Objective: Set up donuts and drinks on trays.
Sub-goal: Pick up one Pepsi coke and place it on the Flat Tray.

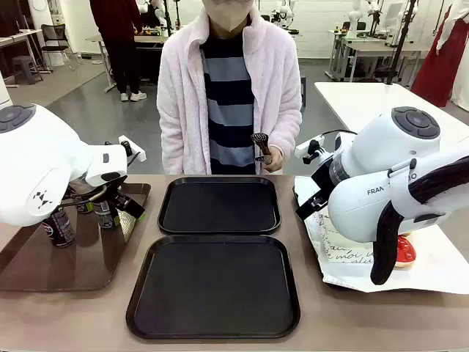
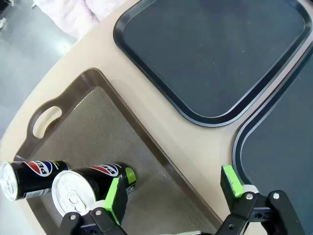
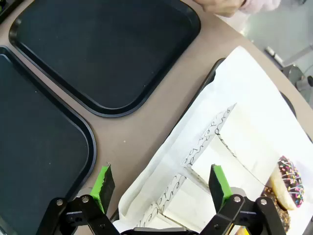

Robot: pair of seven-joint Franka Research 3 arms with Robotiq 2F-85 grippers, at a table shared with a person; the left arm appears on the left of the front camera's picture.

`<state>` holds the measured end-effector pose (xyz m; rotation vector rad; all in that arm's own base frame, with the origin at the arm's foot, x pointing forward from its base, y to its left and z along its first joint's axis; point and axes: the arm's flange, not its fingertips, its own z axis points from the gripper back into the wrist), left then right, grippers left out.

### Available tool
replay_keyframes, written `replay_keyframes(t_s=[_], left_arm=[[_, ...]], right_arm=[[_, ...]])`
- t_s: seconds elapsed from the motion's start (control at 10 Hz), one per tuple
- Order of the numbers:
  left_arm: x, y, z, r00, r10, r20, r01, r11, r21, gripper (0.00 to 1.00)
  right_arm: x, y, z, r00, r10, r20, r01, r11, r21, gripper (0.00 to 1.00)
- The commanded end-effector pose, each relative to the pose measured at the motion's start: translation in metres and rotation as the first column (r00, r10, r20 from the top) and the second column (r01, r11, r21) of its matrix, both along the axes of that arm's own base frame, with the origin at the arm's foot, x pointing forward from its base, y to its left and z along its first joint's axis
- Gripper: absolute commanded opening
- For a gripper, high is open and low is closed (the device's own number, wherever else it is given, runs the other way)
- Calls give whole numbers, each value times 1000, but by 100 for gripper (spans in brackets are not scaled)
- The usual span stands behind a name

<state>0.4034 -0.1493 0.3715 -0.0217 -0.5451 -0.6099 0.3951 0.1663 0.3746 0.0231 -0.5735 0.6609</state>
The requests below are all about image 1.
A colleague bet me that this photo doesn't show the person's right forearm pink sleeve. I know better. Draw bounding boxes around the person's right forearm pink sleeve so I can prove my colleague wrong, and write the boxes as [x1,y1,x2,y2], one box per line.
[159,109,190,175]

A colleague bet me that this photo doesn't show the person in pink fleece jacket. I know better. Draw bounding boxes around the person in pink fleece jacket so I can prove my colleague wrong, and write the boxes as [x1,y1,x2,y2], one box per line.
[156,0,303,176]

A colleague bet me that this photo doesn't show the black stool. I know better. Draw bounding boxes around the black stool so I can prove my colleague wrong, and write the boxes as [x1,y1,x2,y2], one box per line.
[299,75,308,113]

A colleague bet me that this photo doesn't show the background work table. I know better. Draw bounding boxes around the background work table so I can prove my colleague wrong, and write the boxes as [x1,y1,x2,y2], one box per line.
[340,38,440,84]

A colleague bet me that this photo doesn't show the white cylindrical air purifier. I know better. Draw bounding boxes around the white cylindrical air purifier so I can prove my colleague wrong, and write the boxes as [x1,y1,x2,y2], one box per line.
[0,68,10,108]

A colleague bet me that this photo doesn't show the black camera cable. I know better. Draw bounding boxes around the black camera cable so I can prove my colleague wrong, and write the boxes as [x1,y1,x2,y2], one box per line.
[321,129,358,139]

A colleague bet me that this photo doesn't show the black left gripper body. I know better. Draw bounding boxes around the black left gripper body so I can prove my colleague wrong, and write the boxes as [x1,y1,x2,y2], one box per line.
[106,183,138,213]

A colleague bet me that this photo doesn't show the black office chair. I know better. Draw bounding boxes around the black office chair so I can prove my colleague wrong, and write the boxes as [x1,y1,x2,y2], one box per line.
[39,23,80,71]

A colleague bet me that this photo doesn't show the white paper sheet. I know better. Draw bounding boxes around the white paper sheet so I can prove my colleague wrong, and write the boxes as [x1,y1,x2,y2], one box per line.
[292,175,469,296]

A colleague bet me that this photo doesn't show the black cable sleeve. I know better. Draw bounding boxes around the black cable sleeve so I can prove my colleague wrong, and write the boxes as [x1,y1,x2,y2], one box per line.
[369,155,469,287]

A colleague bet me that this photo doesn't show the brown plastic tray with handles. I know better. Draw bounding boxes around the brown plastic tray with handles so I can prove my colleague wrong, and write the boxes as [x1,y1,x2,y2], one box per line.
[0,182,152,293]

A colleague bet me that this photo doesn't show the metal tongs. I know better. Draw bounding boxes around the metal tongs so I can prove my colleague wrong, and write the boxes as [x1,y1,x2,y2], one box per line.
[251,132,274,166]

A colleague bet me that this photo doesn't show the black stand pole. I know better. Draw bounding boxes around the black stand pole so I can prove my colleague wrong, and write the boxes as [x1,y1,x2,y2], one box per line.
[383,0,419,88]

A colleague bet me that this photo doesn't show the person's left forearm pink sleeve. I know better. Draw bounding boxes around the person's left forearm pink sleeve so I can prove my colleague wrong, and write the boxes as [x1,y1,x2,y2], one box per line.
[270,102,303,164]

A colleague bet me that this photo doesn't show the person's left hand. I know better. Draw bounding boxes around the person's left hand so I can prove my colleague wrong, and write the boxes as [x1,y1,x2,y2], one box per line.
[262,144,285,173]

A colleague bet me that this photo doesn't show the black plastic tray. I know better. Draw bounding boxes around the black plastic tray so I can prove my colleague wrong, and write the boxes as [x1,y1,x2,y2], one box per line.
[157,176,282,236]
[125,235,301,340]

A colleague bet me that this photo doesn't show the red glazed donut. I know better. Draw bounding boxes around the red glazed donut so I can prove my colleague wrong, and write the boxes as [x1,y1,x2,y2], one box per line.
[394,234,417,271]

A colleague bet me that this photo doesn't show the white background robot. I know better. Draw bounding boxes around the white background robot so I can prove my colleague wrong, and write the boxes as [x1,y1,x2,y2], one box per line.
[270,0,296,29]
[347,0,368,40]

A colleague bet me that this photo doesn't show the background person in dark clothes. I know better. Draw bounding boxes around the background person in dark clothes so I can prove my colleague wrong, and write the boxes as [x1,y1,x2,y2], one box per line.
[89,0,148,103]

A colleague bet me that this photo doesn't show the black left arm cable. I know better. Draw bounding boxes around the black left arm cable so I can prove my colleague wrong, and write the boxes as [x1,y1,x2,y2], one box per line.
[60,186,111,205]

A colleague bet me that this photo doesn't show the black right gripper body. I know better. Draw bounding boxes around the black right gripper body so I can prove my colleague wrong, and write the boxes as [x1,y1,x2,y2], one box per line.
[307,155,339,206]

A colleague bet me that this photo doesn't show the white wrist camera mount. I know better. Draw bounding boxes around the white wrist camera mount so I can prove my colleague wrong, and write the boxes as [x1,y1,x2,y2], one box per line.
[117,135,147,163]
[294,135,325,165]

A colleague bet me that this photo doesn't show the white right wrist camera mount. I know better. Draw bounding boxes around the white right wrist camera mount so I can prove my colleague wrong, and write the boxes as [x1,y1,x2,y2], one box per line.
[294,135,325,165]

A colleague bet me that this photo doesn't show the red dress on mannequin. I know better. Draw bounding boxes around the red dress on mannequin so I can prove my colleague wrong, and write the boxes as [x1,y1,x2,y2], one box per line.
[410,0,469,108]

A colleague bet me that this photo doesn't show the grey stool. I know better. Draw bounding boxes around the grey stool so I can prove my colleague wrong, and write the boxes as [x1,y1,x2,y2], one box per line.
[12,55,45,84]

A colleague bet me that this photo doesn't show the white table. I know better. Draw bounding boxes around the white table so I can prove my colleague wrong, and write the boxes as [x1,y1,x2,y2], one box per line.
[314,81,469,139]

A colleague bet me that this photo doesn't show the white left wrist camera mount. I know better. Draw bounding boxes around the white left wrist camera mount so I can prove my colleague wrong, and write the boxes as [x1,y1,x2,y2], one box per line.
[117,135,147,163]

